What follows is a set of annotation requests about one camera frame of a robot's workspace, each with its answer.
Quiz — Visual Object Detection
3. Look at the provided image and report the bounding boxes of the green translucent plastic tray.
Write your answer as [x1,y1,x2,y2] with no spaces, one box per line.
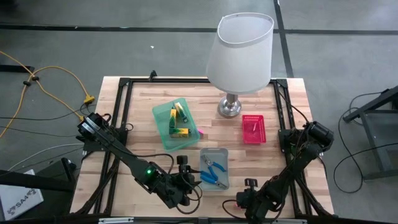
[151,97,201,153]

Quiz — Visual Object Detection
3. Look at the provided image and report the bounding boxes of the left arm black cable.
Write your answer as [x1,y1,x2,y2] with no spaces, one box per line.
[146,152,203,215]

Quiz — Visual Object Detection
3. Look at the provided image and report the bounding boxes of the yellow extension cable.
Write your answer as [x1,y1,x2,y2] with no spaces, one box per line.
[0,51,96,139]

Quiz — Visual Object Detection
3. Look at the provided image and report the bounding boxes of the pink plastic mesh basket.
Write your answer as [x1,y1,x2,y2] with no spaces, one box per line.
[241,114,267,145]

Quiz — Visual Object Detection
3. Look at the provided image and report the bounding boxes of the black floor bar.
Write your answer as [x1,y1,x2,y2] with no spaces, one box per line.
[0,64,35,73]

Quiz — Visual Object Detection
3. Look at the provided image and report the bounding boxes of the black floor cable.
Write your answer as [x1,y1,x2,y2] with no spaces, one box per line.
[0,105,94,138]
[333,91,398,194]

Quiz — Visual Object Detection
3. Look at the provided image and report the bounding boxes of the blue-handled pliers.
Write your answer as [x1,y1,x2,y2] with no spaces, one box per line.
[201,154,227,181]

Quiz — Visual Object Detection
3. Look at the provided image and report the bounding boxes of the grey plastic bin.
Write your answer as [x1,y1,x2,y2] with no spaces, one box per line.
[199,147,230,191]

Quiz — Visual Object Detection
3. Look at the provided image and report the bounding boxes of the blue handled screwdriver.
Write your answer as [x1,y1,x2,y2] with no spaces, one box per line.
[200,170,230,190]

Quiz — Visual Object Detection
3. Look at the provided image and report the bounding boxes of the white printed cardboard box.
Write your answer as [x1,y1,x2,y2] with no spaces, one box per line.
[0,169,44,222]

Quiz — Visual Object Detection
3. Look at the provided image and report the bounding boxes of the white floor cable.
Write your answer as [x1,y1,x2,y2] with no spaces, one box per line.
[6,142,85,172]

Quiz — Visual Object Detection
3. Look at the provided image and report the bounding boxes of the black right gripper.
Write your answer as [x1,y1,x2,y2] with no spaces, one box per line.
[236,187,272,222]

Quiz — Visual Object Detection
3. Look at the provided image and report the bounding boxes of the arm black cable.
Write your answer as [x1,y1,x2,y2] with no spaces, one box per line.
[146,152,203,215]
[221,199,247,220]

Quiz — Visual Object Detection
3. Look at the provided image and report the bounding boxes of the black metal stand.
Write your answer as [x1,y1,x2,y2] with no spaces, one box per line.
[343,85,398,181]

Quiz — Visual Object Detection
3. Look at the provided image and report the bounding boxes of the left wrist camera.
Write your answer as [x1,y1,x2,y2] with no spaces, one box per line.
[176,154,189,169]

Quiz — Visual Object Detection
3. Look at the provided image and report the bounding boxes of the black floor stand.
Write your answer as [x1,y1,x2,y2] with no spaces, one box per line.
[0,157,78,192]

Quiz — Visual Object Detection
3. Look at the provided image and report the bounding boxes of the grey metal bracket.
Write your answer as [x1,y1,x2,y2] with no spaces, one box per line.
[98,217,135,224]
[272,218,307,224]

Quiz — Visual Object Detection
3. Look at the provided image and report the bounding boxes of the black lamp cable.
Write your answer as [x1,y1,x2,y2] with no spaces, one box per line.
[271,77,310,123]

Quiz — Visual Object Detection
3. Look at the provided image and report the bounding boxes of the table lamp white shade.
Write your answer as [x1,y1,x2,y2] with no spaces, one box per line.
[206,12,275,119]

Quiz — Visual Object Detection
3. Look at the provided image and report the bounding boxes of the black aluminium table frame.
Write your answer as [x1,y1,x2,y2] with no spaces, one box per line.
[70,70,335,218]

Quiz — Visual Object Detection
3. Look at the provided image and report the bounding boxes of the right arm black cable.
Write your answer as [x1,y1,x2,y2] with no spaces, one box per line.
[221,199,247,220]

